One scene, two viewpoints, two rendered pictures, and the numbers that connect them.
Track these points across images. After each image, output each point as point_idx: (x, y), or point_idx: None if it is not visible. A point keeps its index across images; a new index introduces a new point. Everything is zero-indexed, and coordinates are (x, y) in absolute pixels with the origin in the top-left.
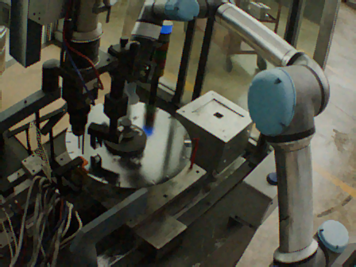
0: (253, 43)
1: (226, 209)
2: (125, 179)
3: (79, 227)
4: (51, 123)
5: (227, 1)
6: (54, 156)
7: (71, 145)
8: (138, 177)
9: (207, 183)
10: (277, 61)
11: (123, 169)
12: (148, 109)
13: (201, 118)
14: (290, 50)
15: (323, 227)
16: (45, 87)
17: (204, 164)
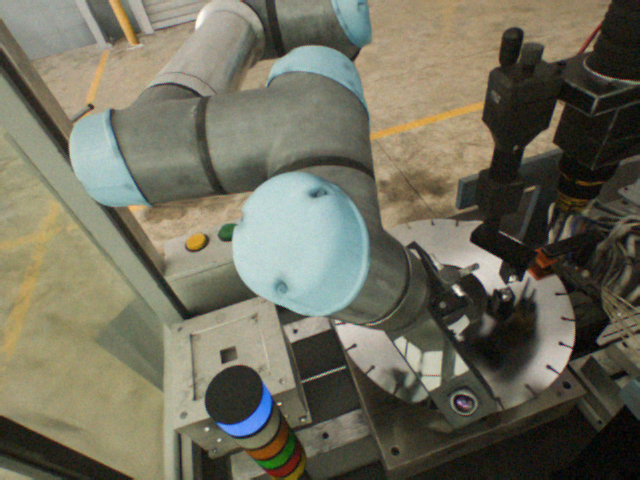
0: (245, 65)
1: None
2: (469, 233)
3: (553, 205)
4: (620, 430)
5: (147, 90)
6: (575, 479)
7: (560, 310)
8: (450, 232)
9: (305, 329)
10: (254, 41)
11: (467, 246)
12: (367, 355)
13: (266, 353)
14: (228, 11)
15: None
16: None
17: (289, 349)
